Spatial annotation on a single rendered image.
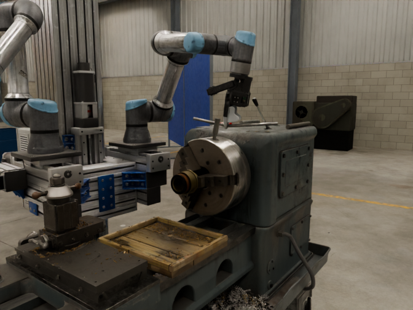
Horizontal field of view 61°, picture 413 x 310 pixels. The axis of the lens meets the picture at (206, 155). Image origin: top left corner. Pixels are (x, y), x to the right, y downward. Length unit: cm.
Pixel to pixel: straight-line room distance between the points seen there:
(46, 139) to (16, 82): 29
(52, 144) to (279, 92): 1083
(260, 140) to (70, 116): 98
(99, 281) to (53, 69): 123
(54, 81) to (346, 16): 1050
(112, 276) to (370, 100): 1072
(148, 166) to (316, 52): 1038
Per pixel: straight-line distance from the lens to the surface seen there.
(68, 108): 189
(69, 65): 191
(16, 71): 176
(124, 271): 94
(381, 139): 1132
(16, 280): 113
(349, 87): 1144
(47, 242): 107
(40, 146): 166
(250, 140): 145
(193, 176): 131
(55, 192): 106
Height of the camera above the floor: 139
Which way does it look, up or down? 9 degrees down
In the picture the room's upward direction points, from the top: straight up
